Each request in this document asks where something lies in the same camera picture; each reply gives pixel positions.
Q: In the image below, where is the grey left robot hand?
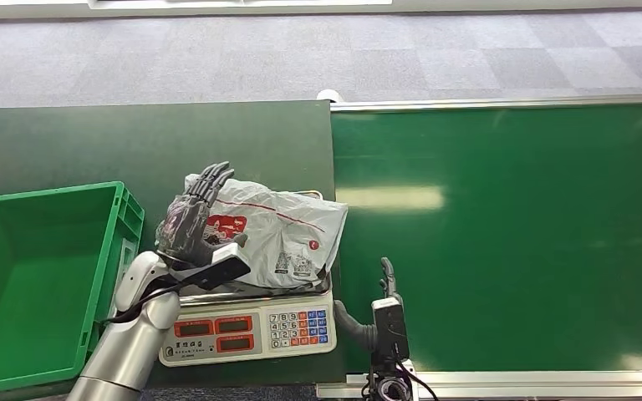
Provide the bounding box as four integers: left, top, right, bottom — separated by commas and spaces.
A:
155, 160, 249, 272

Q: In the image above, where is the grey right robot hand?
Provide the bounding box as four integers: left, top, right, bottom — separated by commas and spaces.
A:
332, 256, 405, 353

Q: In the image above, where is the white red-printed plastic package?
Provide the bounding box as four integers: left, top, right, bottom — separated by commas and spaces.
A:
183, 173, 349, 291

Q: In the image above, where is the green conveyor belt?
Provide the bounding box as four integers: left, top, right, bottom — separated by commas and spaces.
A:
330, 103, 642, 373

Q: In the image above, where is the white scale with steel tray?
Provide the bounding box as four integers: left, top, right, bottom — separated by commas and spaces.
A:
158, 190, 338, 368

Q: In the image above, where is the green plastic crate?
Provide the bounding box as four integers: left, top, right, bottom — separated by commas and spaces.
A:
0, 180, 146, 398

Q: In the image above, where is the white baseboard strip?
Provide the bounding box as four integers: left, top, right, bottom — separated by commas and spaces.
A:
0, 0, 642, 22

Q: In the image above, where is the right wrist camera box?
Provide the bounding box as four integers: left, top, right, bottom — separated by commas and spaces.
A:
370, 297, 411, 364

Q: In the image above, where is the aluminium conveyor side rail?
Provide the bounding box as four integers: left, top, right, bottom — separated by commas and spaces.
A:
315, 370, 642, 401
329, 93, 642, 114

